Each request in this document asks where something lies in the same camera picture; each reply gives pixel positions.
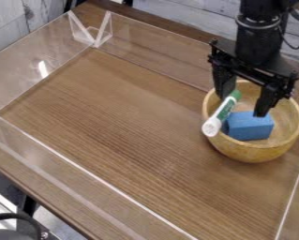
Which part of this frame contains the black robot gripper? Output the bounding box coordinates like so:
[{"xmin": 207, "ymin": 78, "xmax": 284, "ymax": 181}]
[{"xmin": 208, "ymin": 13, "xmax": 299, "ymax": 117}]

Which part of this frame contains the green Expo marker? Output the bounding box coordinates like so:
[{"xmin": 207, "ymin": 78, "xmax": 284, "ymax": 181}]
[{"xmin": 201, "ymin": 89, "xmax": 242, "ymax": 137}]

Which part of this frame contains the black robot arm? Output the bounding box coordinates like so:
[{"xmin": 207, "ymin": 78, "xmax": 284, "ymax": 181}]
[{"xmin": 208, "ymin": 0, "xmax": 299, "ymax": 117}]

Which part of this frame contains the brown wooden bowl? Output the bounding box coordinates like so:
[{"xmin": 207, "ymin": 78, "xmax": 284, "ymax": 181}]
[{"xmin": 201, "ymin": 80, "xmax": 299, "ymax": 163}]

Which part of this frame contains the blue rectangular block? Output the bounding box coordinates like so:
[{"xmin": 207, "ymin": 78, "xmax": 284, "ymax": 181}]
[{"xmin": 221, "ymin": 111, "xmax": 274, "ymax": 141}]

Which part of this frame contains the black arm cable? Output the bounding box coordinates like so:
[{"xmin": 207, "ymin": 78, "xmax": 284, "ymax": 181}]
[{"xmin": 278, "ymin": 7, "xmax": 299, "ymax": 51}]

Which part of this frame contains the clear acrylic corner bracket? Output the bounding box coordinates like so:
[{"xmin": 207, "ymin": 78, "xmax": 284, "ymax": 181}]
[{"xmin": 68, "ymin": 11, "xmax": 112, "ymax": 49}]

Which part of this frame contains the black metal table frame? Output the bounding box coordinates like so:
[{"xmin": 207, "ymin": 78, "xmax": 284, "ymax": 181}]
[{"xmin": 0, "ymin": 173, "xmax": 61, "ymax": 240}]

